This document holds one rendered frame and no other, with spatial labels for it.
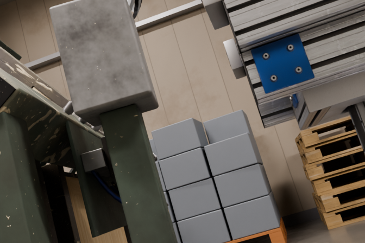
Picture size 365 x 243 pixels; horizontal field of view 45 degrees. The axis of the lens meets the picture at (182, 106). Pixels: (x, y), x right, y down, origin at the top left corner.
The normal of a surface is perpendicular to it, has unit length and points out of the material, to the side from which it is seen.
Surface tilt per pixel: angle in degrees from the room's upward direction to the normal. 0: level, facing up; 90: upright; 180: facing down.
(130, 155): 90
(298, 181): 90
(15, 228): 90
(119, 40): 90
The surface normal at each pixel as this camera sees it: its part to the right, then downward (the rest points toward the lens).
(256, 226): -0.22, -0.15
